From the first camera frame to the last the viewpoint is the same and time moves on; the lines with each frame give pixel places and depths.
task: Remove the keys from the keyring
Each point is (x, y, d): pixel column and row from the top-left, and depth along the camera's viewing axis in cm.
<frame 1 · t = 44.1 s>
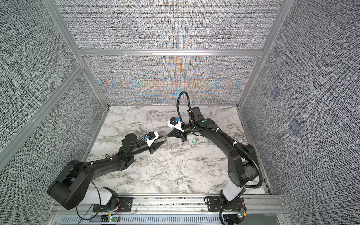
left hand: (162, 138, 81), fingers open
right hand: (169, 133, 79), fingers closed
bright green key tag: (193, 140, 100), on the table

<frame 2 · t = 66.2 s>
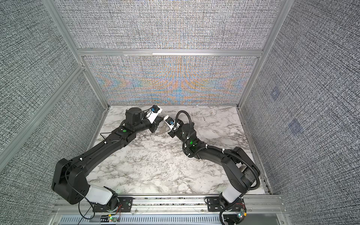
left hand: (161, 117, 80), fingers closed
right hand: (167, 118, 81), fingers closed
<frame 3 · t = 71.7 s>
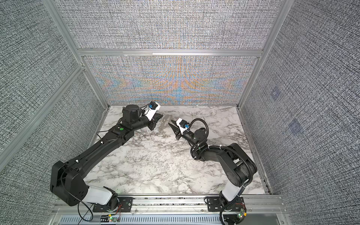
left hand: (160, 114, 78), fingers closed
right hand: (171, 120, 79), fingers closed
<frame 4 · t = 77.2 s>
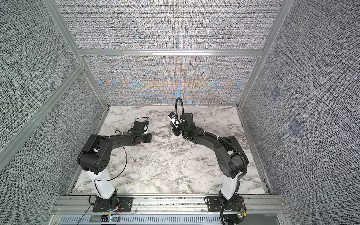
left hand: (150, 137, 101), fingers closed
right hand: (172, 123, 93), fingers closed
